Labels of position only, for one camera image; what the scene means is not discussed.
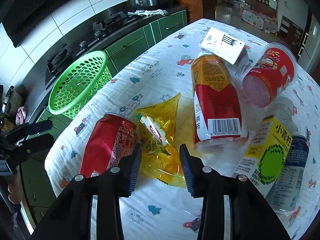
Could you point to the red soda can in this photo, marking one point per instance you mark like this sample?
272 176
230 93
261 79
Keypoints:
113 138

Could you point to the white milk carton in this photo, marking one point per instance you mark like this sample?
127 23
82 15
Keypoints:
230 49

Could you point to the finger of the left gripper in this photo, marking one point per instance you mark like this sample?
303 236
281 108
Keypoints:
36 144
27 129

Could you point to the black gas stove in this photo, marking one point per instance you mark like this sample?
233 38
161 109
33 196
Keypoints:
80 39

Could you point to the white dish cloth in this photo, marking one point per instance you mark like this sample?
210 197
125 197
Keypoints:
148 12

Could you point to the person's left hand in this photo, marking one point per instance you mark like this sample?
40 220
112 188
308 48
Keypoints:
15 189

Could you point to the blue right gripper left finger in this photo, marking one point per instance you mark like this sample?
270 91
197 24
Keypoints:
129 171

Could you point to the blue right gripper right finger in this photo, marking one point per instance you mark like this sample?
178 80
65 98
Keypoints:
193 173

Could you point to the yellow snack wrapper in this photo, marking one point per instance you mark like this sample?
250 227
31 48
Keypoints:
160 157

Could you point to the red plastic cup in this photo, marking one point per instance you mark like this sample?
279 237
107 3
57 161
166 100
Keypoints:
273 72

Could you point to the pink cloth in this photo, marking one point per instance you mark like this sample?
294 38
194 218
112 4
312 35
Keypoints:
21 115

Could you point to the polka dot play fence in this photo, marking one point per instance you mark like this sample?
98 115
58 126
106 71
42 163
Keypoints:
259 20

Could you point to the blue silver drink can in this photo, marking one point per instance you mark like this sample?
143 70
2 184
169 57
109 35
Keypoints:
284 194

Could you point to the cartoon print tablecloth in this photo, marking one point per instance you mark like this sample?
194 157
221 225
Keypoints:
160 211

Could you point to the white refrigerator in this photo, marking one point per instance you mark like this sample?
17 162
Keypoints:
309 52

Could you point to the red label plastic bottle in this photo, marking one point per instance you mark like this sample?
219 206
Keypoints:
218 120

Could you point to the green plastic basket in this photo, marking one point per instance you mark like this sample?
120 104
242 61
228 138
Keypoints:
79 83

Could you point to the lime label plastic bottle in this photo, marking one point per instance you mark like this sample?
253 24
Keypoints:
266 154

